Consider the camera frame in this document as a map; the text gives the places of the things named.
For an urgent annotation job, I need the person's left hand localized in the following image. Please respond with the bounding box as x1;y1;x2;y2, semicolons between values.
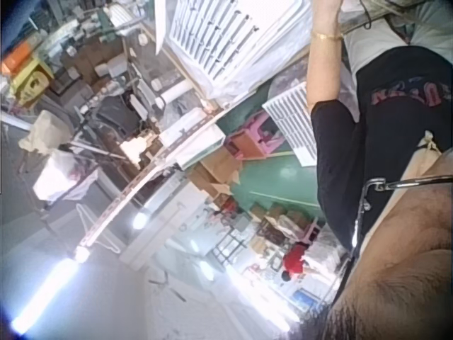
312;0;346;36

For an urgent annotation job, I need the large white louvred grille panel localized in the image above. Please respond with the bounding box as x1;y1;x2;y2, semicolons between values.
154;0;314;101

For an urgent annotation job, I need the small white louvred grille panel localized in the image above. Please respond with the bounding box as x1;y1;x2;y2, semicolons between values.
262;81;320;167

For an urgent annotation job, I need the pink plastic stool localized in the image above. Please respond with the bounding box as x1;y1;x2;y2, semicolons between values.
224;110;286;159

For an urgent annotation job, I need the brown cardboard box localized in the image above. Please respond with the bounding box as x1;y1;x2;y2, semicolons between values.
188;147;243;201

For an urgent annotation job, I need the cluttered metal storage rack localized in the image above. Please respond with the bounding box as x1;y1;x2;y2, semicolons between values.
21;0;199;167

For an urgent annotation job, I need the white plastic bag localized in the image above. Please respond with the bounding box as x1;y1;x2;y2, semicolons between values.
33;148;101;204

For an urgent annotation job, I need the orange box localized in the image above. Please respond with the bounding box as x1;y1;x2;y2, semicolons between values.
1;41;33;76

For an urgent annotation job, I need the fluorescent tube light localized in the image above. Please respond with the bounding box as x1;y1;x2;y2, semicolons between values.
9;245;91;336

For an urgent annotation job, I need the black cable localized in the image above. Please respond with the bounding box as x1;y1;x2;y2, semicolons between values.
356;0;373;30

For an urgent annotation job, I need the white slotted shelf rail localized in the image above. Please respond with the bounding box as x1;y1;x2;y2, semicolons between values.
76;108;227;250

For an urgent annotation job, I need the white wire hanger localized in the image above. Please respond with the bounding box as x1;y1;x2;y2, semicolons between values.
75;203;122;254

